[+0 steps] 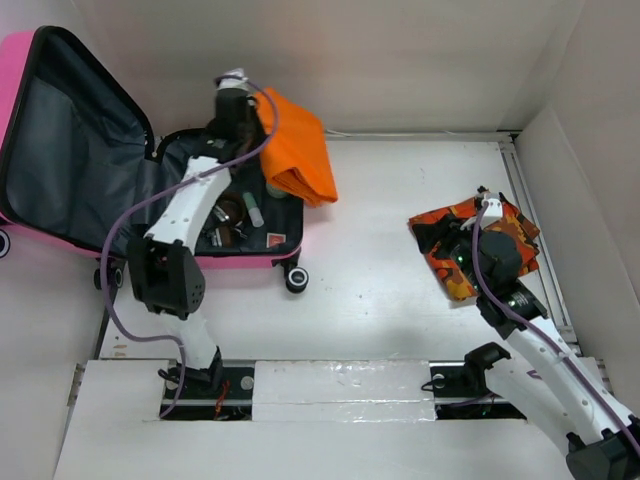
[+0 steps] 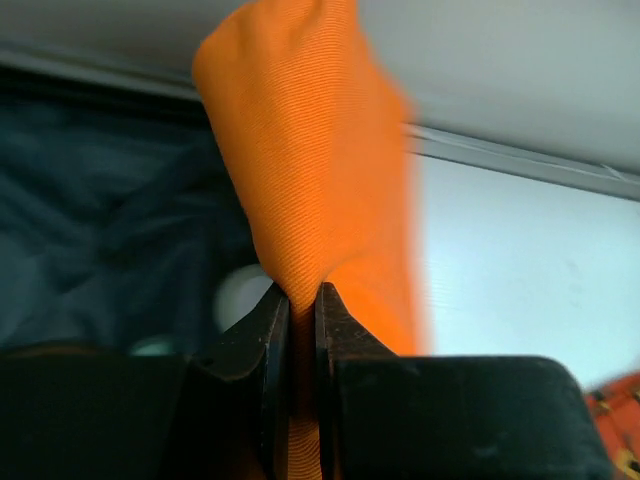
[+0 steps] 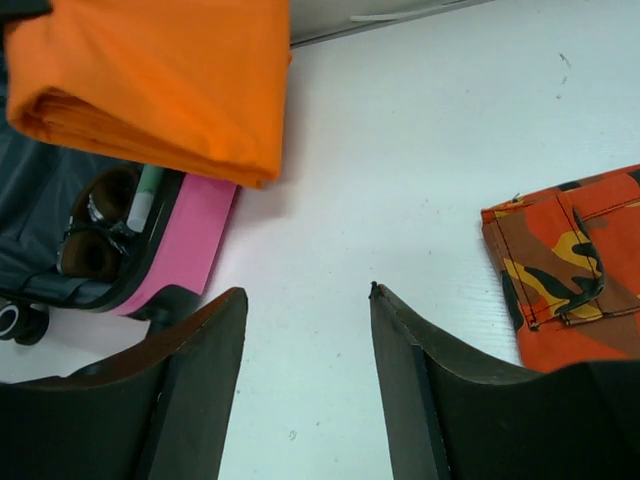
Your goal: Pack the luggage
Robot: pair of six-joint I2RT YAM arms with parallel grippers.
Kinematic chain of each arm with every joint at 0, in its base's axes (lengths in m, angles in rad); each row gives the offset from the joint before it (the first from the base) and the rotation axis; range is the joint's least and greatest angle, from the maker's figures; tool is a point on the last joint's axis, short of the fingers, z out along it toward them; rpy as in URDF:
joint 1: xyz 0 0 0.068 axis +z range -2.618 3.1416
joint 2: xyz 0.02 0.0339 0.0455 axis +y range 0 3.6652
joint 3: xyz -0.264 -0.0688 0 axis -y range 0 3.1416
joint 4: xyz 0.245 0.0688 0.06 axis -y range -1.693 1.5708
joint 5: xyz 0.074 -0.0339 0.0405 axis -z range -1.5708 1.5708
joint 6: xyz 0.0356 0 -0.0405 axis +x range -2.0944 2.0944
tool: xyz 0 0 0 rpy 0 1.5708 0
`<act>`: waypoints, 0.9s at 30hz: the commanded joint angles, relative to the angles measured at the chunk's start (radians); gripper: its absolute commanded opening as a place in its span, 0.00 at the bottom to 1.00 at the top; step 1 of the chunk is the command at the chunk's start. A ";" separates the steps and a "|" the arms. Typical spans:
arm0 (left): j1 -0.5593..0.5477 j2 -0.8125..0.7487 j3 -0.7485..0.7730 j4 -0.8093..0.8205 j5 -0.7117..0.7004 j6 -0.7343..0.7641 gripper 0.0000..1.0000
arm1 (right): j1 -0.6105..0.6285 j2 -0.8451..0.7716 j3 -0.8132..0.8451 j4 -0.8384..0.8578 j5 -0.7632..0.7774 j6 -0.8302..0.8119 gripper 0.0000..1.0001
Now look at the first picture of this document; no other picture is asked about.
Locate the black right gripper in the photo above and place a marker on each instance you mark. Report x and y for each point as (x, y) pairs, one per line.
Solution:
(427, 234)

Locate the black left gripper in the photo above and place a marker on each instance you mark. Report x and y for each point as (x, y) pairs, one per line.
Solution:
(254, 113)

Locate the pink suitcase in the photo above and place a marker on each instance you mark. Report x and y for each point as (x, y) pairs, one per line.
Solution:
(81, 166)

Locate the white tape roll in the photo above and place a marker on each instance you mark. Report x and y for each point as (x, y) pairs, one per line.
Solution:
(275, 192)

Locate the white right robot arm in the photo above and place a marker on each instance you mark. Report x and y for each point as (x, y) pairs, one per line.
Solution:
(532, 368)

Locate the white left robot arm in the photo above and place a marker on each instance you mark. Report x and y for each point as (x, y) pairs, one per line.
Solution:
(165, 275)

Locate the orange camouflage cloth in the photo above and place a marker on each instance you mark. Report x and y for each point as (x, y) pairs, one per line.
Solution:
(514, 223)

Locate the brown headphones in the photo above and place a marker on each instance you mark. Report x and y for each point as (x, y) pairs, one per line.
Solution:
(224, 226)

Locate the green white tube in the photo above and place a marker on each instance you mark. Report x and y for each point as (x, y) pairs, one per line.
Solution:
(253, 210)

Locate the red card deck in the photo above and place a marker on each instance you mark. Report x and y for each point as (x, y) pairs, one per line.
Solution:
(275, 239)

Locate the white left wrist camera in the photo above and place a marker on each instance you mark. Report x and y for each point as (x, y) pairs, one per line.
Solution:
(233, 79)

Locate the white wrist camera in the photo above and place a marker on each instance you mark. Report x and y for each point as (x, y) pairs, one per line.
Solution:
(491, 204)
(233, 79)

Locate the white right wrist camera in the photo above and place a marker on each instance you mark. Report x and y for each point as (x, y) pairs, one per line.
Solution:
(491, 204)

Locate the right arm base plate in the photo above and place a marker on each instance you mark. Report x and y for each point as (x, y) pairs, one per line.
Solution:
(457, 396)

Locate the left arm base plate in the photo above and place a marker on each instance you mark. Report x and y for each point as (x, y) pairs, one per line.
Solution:
(232, 401)

